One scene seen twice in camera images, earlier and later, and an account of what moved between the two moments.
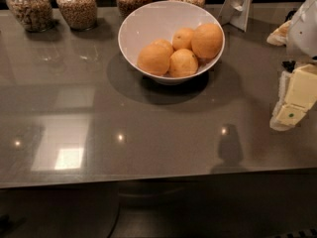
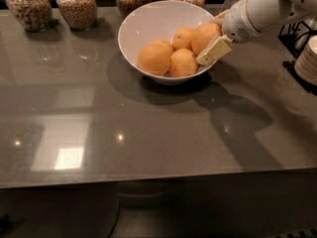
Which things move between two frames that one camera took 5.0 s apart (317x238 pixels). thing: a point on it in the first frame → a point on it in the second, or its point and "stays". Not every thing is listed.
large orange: [206, 41] stays
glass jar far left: [32, 7] stays
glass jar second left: [79, 6] stays
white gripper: [304, 34] → [237, 23]
